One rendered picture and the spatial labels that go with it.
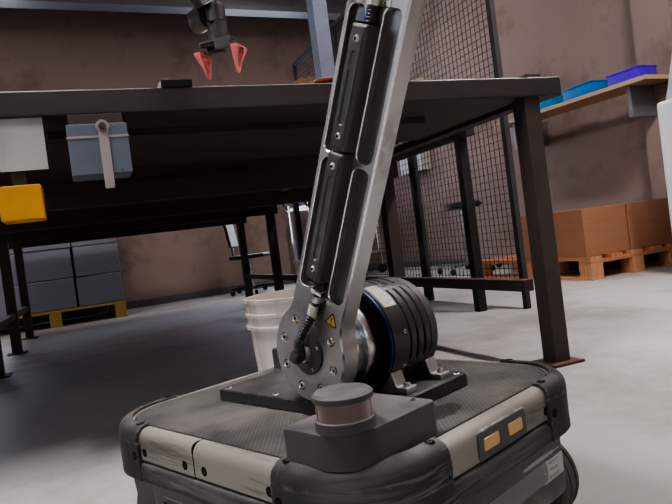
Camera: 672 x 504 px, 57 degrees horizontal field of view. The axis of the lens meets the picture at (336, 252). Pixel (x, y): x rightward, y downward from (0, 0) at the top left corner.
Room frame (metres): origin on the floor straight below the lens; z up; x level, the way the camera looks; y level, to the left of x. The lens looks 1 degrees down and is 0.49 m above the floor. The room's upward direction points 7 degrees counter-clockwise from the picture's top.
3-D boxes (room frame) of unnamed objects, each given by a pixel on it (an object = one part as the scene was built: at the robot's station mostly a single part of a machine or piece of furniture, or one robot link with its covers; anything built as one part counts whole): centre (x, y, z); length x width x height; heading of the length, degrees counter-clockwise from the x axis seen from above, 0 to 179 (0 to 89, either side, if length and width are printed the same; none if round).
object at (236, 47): (1.81, 0.23, 1.05); 0.07 x 0.07 x 0.09; 71
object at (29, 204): (1.44, 0.70, 0.74); 0.09 x 0.08 x 0.24; 112
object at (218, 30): (1.82, 0.26, 1.12); 0.10 x 0.07 x 0.07; 71
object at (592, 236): (4.82, -1.79, 0.24); 1.31 x 0.90 x 0.47; 25
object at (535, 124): (2.01, -0.67, 0.43); 0.12 x 0.12 x 0.85; 22
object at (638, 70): (4.52, -2.28, 1.37); 0.28 x 0.20 x 0.09; 25
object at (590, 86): (4.89, -2.10, 1.38); 0.31 x 0.22 x 0.10; 25
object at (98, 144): (1.51, 0.53, 0.77); 0.14 x 0.11 x 0.18; 112
